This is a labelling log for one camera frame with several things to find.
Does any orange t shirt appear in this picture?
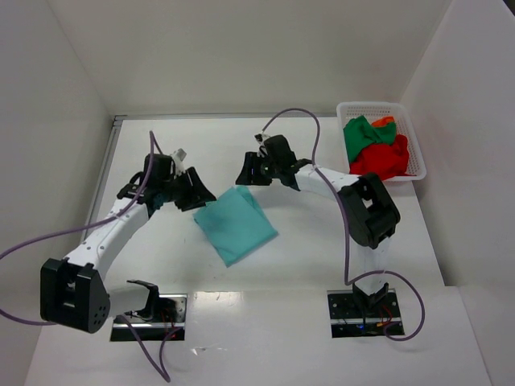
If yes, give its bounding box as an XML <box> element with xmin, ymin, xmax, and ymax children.
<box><xmin>371</xmin><ymin>116</ymin><xmax>395</xmax><ymax>127</ymax></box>

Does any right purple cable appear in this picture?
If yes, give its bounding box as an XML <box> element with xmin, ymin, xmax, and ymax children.
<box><xmin>261</xmin><ymin>107</ymin><xmax>426</xmax><ymax>343</ymax></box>

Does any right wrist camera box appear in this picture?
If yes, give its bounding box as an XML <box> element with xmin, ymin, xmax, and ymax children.
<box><xmin>254</xmin><ymin>133</ymin><xmax>270</xmax><ymax>146</ymax></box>

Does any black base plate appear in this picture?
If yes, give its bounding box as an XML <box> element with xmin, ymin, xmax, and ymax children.
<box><xmin>327</xmin><ymin>289</ymin><xmax>405</xmax><ymax>339</ymax></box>
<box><xmin>124</xmin><ymin>294</ymin><xmax>188</xmax><ymax>342</ymax></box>

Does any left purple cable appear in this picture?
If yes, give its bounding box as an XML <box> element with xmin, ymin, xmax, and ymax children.
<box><xmin>0</xmin><ymin>130</ymin><xmax>182</xmax><ymax>383</ymax></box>

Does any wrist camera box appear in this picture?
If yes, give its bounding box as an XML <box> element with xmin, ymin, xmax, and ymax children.
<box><xmin>171</xmin><ymin>148</ymin><xmax>187</xmax><ymax>175</ymax></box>
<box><xmin>254</xmin><ymin>133</ymin><xmax>270</xmax><ymax>146</ymax></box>

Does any purple cable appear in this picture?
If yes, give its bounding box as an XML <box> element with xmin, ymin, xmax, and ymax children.
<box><xmin>0</xmin><ymin>130</ymin><xmax>182</xmax><ymax>383</ymax></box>
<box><xmin>261</xmin><ymin>107</ymin><xmax>426</xmax><ymax>343</ymax></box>

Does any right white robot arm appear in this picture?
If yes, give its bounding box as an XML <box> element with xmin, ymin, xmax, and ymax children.
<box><xmin>236</xmin><ymin>134</ymin><xmax>401</xmax><ymax>318</ymax></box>

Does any white plastic basket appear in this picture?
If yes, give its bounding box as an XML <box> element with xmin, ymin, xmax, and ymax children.
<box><xmin>336</xmin><ymin>101</ymin><xmax>426</xmax><ymax>183</ymax></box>

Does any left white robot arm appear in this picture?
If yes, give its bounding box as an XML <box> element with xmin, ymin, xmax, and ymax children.
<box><xmin>39</xmin><ymin>149</ymin><xmax>215</xmax><ymax>334</ymax></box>

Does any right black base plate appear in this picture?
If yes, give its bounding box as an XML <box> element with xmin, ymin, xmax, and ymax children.
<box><xmin>327</xmin><ymin>289</ymin><xmax>405</xmax><ymax>339</ymax></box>

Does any green t shirt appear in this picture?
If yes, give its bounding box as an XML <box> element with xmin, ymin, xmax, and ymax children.
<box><xmin>343</xmin><ymin>115</ymin><xmax>397</xmax><ymax>162</ymax></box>

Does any red t shirt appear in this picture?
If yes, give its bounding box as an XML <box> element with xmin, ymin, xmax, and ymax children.
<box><xmin>350</xmin><ymin>134</ymin><xmax>410</xmax><ymax>180</ymax></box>

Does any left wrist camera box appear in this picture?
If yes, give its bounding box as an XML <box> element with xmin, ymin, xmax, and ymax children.
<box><xmin>171</xmin><ymin>148</ymin><xmax>187</xmax><ymax>175</ymax></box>

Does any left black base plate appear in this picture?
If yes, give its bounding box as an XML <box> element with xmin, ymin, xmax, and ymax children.
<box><xmin>124</xmin><ymin>294</ymin><xmax>188</xmax><ymax>342</ymax></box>

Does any teal t shirt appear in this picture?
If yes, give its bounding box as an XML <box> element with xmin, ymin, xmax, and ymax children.
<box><xmin>193</xmin><ymin>186</ymin><xmax>278</xmax><ymax>267</ymax></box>

